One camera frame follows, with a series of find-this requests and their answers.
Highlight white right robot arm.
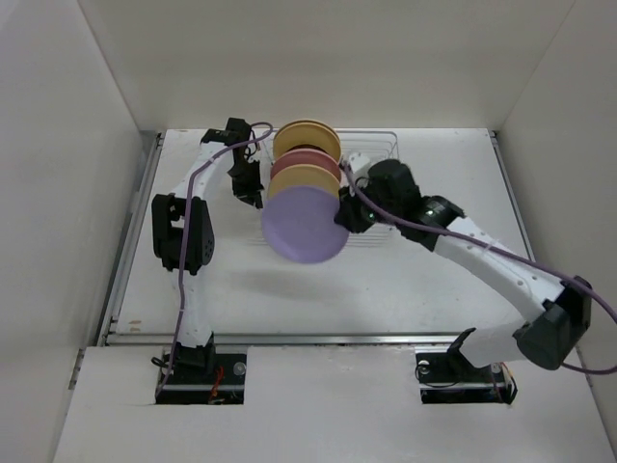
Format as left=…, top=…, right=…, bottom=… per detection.
left=335, top=159, right=591, bottom=380

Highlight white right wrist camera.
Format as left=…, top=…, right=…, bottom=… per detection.
left=342, top=151, right=372, bottom=177

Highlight yellow rear plate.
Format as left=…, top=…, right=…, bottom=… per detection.
left=273, top=120, right=341, bottom=162

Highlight pink plastic plate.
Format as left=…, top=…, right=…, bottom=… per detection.
left=270, top=148, right=341, bottom=182

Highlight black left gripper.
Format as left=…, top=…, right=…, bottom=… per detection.
left=227, top=159, right=263, bottom=209

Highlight white foam front board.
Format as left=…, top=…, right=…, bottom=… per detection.
left=55, top=346, right=614, bottom=462

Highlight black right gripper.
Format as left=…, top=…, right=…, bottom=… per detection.
left=335, top=177, right=401, bottom=233

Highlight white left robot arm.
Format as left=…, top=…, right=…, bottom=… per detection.
left=151, top=118, right=263, bottom=383

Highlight white wire dish rack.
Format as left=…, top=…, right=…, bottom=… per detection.
left=250, top=127, right=401, bottom=248

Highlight purple plastic plate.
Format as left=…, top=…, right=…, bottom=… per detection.
left=261, top=186, right=349, bottom=264

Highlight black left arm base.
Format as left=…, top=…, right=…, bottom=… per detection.
left=150, top=349, right=248, bottom=405

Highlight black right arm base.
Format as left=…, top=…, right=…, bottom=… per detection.
left=415, top=351, right=519, bottom=405

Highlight yellow plate with logo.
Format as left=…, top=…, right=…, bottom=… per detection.
left=267, top=164, right=340, bottom=199

